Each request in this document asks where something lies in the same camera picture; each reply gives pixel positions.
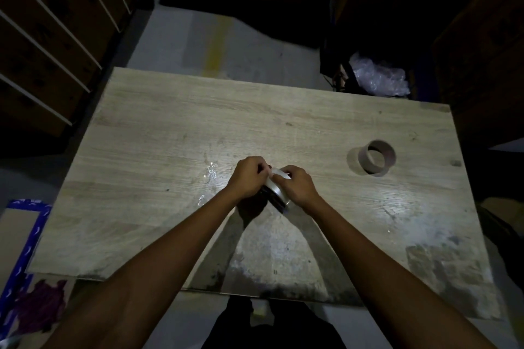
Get person's left hand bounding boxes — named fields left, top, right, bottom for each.
left=225, top=156, right=272, bottom=202

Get person's right hand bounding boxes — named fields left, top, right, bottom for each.
left=277, top=165, right=322, bottom=210

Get clear tape roll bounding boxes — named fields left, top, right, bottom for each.
left=257, top=167, right=294, bottom=213

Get person's right forearm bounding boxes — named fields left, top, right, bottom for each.
left=305, top=197, right=498, bottom=349

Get person's left forearm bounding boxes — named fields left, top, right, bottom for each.
left=41, top=189, right=246, bottom=349

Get empty cardboard tape core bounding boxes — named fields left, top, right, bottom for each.
left=359, top=140, right=397, bottom=177

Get crumpled clear plastic bag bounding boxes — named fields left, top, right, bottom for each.
left=349, top=53, right=411, bottom=97

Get person's dark trousers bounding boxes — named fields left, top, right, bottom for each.
left=201, top=296, right=348, bottom=349

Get blue edged cardboard sheet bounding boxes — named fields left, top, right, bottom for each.
left=0, top=198, right=52, bottom=333

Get purple cloth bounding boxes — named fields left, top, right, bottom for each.
left=12, top=279, right=68, bottom=335

